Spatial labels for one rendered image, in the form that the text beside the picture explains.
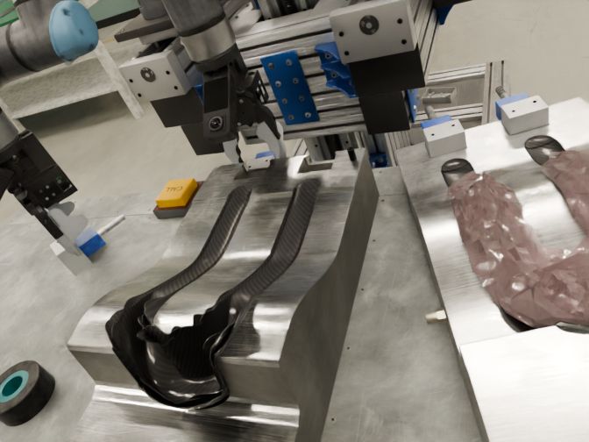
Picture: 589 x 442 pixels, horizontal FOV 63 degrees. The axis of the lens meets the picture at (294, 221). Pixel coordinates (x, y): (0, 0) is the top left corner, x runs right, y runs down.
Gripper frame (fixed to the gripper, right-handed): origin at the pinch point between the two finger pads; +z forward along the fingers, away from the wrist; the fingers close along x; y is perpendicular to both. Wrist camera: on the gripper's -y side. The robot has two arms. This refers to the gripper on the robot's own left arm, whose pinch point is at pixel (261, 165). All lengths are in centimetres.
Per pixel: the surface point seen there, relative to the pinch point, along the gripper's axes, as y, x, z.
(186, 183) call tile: 0.4, 15.7, 0.9
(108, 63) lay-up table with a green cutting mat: 231, 182, 40
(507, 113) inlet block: -5.5, -38.9, -3.6
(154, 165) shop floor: 158, 139, 85
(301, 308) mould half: -38.5, -15.5, -7.8
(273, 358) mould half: -44.4, -14.0, -8.7
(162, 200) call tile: -3.3, 19.5, 1.0
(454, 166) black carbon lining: -10.9, -31.3, -0.5
